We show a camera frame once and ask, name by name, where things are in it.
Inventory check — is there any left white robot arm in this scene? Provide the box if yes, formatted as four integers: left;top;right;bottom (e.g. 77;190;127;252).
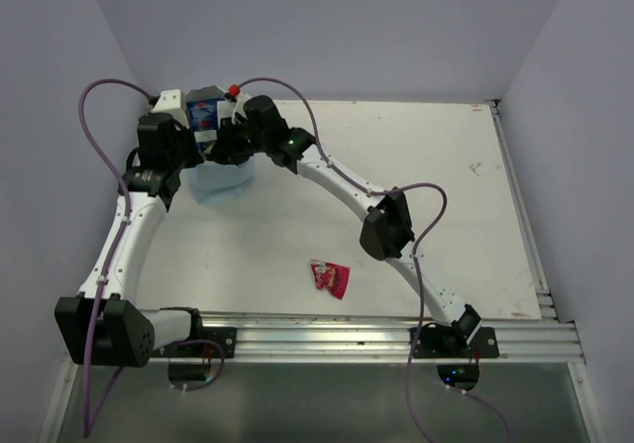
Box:
54;113;206;368

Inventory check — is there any light blue paper bag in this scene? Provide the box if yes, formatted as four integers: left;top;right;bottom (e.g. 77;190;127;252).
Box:
185;85;255;204

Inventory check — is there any aluminium rail frame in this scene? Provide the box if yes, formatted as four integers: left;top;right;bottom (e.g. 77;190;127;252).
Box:
58;99;588;365

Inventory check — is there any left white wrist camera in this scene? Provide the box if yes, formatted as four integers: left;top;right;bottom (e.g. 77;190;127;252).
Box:
150;89;189;128

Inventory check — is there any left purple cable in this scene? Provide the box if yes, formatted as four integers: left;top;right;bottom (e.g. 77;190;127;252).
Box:
78;78;225;439

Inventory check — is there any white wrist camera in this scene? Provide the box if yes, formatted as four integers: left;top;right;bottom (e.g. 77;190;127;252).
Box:
150;89;189;128
217;84;251;124

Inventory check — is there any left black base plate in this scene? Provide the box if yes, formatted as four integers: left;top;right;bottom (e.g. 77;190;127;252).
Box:
152;327;237;360

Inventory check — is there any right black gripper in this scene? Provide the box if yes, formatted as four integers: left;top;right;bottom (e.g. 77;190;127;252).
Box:
210;117;269;164

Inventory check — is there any blue snack bag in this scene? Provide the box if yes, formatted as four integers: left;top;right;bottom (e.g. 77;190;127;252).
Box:
186;97;220;156

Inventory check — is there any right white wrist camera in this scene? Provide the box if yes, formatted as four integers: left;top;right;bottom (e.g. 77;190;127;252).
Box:
217;84;251;124

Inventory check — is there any red candy packet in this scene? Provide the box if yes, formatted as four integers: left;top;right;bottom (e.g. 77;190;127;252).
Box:
310;260;351;300

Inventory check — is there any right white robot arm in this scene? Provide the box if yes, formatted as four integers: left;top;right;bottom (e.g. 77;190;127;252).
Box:
208;92;482;357

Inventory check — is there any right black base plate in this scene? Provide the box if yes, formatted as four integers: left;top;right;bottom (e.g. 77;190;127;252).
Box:
408;325;500;359

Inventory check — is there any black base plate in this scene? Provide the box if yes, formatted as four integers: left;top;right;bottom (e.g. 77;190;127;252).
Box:
152;327;237;360
408;325;500;359

